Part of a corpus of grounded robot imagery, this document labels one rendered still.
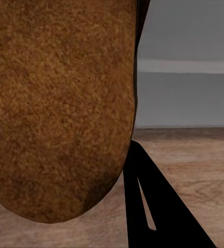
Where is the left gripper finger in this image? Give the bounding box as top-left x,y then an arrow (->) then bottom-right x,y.
123,140 -> 217,248

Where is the sandal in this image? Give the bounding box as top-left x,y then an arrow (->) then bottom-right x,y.
0,0 -> 151,224

